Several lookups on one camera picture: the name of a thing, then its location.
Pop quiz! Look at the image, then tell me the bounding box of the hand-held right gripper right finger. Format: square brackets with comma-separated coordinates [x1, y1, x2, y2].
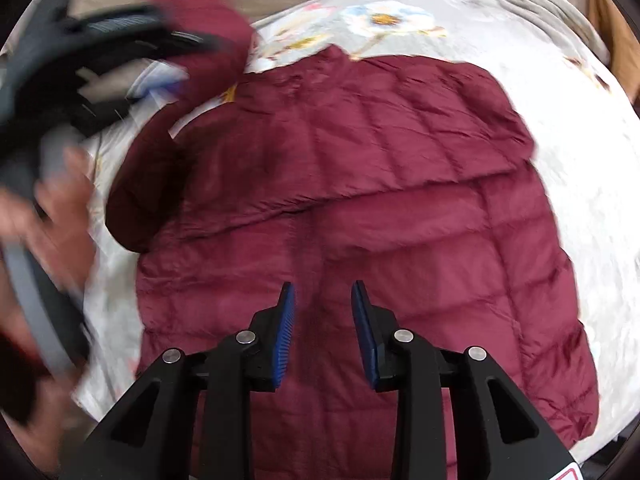
[350, 281, 584, 480]

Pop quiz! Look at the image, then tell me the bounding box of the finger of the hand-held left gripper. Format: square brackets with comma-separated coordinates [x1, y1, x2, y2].
[80, 4, 221, 57]

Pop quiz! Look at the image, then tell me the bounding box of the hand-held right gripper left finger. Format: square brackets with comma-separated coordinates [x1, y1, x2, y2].
[60, 281, 296, 480]

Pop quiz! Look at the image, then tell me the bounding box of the maroon quilted puffer jacket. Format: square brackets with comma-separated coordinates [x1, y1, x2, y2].
[105, 0, 601, 480]

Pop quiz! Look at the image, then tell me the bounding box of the person's left forearm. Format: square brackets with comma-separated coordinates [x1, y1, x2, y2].
[0, 310, 91, 476]

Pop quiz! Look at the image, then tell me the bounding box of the person's left hand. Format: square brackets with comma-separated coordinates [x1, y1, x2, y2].
[0, 147, 98, 346]

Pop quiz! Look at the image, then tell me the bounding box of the grey floral blanket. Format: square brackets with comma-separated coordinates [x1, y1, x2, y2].
[0, 0, 640, 466]

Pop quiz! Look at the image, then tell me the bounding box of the orange cloth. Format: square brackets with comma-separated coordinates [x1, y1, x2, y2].
[585, 0, 640, 108]

